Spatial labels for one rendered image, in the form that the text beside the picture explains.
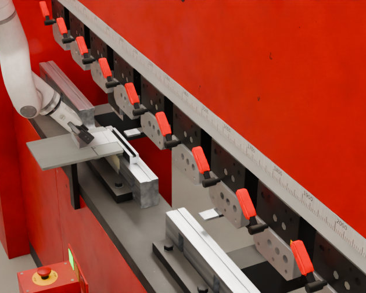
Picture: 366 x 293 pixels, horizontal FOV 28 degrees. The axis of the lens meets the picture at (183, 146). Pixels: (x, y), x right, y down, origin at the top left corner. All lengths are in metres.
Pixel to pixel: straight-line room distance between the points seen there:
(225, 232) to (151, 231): 1.54
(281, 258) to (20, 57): 1.00
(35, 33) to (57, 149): 0.87
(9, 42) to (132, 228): 0.63
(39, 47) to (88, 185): 0.92
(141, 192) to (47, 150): 0.34
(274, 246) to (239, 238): 2.12
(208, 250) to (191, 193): 2.04
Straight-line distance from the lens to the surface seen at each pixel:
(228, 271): 1.84
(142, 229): 2.14
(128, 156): 2.27
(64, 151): 2.31
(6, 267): 3.51
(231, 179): 1.60
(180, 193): 3.94
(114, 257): 2.20
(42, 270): 2.13
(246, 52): 1.44
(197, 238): 1.95
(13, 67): 2.10
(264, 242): 1.53
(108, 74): 2.12
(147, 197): 2.22
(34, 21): 3.07
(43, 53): 3.13
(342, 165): 1.24
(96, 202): 2.28
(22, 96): 2.11
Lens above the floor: 2.11
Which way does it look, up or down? 29 degrees down
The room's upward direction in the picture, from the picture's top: straight up
